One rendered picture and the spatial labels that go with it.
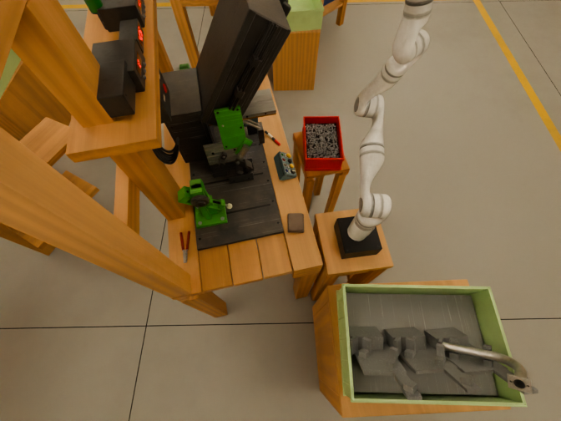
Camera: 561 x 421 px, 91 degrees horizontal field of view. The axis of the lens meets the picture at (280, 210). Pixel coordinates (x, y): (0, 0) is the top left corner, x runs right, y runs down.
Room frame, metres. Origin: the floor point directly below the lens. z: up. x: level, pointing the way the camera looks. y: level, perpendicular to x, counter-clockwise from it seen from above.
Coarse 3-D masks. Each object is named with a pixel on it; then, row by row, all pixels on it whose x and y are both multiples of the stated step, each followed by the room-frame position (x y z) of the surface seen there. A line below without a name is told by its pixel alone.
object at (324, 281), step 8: (320, 248) 0.55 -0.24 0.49; (320, 272) 0.37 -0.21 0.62; (360, 272) 0.34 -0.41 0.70; (368, 272) 0.34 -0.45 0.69; (376, 272) 0.33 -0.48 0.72; (320, 280) 0.34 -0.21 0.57; (328, 280) 0.31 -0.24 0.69; (352, 280) 0.38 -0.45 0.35; (360, 280) 0.34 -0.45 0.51; (368, 280) 0.34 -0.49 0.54; (312, 288) 0.37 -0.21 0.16; (320, 288) 0.31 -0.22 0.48; (312, 296) 0.33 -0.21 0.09
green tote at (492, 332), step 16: (352, 288) 0.22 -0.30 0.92; (368, 288) 0.22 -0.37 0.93; (384, 288) 0.22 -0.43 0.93; (400, 288) 0.21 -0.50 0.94; (416, 288) 0.21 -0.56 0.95; (432, 288) 0.21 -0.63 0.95; (448, 288) 0.21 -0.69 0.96; (464, 288) 0.20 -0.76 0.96; (480, 288) 0.20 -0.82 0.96; (480, 304) 0.15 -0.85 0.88; (480, 320) 0.09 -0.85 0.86; (496, 320) 0.08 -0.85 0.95; (496, 336) 0.02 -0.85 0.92; (496, 352) -0.03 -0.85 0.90; (512, 368) -0.09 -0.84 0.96; (352, 384) -0.13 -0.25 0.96; (496, 384) -0.15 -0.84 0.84; (352, 400) -0.18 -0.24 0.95; (368, 400) -0.17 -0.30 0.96; (384, 400) -0.18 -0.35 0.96; (400, 400) -0.18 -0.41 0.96; (416, 400) -0.18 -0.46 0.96; (432, 400) -0.18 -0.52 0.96; (448, 400) -0.18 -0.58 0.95; (464, 400) -0.18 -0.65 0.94; (480, 400) -0.19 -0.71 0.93; (496, 400) -0.19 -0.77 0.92; (512, 400) -0.19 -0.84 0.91
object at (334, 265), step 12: (324, 216) 0.60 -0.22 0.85; (336, 216) 0.60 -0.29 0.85; (348, 216) 0.60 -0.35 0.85; (324, 228) 0.54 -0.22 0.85; (324, 240) 0.47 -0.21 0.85; (336, 240) 0.47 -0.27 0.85; (384, 240) 0.46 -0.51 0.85; (324, 252) 0.41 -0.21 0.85; (336, 252) 0.41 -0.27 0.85; (384, 252) 0.40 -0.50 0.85; (324, 264) 0.36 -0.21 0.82; (336, 264) 0.35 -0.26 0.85; (348, 264) 0.35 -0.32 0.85; (360, 264) 0.35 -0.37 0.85; (372, 264) 0.35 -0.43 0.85; (384, 264) 0.34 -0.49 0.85
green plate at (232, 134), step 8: (216, 112) 0.92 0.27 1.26; (224, 112) 0.93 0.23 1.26; (232, 112) 0.93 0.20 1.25; (240, 112) 0.94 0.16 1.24; (216, 120) 0.91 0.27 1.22; (224, 120) 0.91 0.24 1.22; (232, 120) 0.92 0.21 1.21; (240, 120) 0.93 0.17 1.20; (224, 128) 0.90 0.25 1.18; (232, 128) 0.91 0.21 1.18; (240, 128) 0.91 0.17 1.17; (224, 136) 0.89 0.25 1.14; (232, 136) 0.90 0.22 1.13; (240, 136) 0.90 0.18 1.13; (224, 144) 0.88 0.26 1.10; (232, 144) 0.88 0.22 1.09; (240, 144) 0.89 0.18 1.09
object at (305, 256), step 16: (272, 96) 1.42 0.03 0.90; (272, 128) 1.16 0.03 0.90; (272, 144) 1.04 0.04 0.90; (272, 160) 0.92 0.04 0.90; (272, 176) 0.82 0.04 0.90; (288, 192) 0.72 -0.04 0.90; (288, 208) 0.63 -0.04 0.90; (304, 208) 0.63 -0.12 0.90; (304, 224) 0.54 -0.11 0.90; (288, 240) 0.46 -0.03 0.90; (304, 240) 0.46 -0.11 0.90; (304, 256) 0.38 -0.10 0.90; (320, 256) 0.37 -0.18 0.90; (304, 272) 0.32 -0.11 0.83
